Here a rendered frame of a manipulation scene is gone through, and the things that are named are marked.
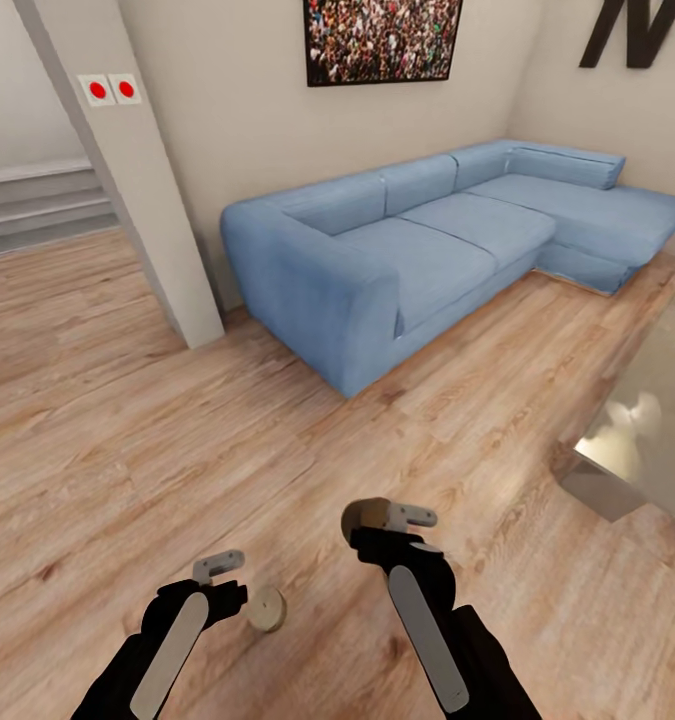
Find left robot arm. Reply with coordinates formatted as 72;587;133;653
70;549;249;720

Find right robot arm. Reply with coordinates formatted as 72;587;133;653
349;502;542;720

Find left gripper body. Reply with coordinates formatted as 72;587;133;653
203;580;241;629

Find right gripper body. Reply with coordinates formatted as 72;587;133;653
358;527;424;570

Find pillar candle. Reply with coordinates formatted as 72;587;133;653
340;497;391;543
247;585;288;633

